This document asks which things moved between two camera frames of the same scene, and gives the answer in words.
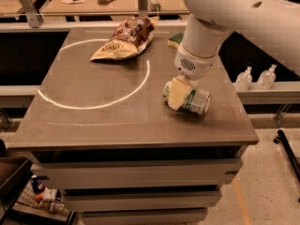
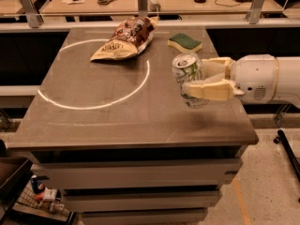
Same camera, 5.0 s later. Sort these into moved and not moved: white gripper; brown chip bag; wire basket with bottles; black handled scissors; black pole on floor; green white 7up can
Moved: green white 7up can; white gripper
Not moved: wire basket with bottles; black pole on floor; brown chip bag; black handled scissors
